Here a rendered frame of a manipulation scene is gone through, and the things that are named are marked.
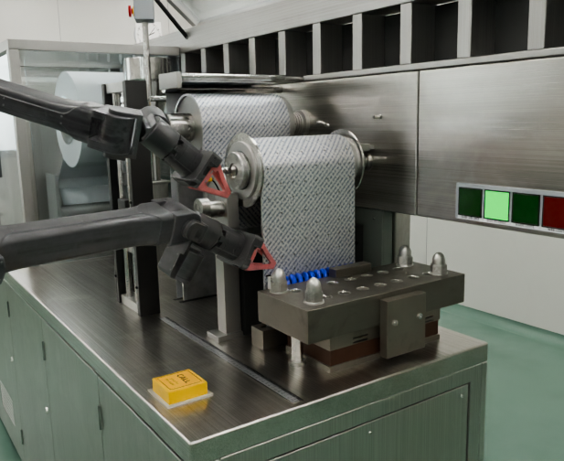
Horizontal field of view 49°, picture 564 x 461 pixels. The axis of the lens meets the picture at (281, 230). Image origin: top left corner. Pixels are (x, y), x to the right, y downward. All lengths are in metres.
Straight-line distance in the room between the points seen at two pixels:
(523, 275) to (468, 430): 2.80
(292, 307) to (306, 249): 0.22
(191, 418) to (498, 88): 0.77
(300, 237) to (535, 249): 2.87
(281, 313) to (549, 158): 0.53
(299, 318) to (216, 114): 0.55
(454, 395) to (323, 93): 0.76
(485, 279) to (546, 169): 3.16
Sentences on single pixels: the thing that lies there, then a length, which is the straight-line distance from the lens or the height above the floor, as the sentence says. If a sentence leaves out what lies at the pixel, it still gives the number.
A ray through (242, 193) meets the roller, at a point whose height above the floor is 1.20.
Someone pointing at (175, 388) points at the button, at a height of 0.92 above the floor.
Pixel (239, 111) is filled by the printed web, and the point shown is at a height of 1.37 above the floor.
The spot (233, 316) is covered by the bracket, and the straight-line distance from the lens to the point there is 1.31.
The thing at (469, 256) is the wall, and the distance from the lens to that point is 4.33.
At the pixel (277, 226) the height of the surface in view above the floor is 1.14.
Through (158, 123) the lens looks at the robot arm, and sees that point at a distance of 1.11.
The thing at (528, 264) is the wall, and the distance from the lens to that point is 4.07.
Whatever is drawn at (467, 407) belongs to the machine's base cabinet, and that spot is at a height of 0.77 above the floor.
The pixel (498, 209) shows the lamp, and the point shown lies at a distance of 1.20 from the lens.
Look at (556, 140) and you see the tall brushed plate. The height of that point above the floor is 1.30.
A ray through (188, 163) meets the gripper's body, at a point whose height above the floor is 1.28.
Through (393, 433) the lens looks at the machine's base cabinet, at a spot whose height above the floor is 0.79.
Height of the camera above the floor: 1.35
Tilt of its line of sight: 10 degrees down
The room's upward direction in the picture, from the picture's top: 1 degrees counter-clockwise
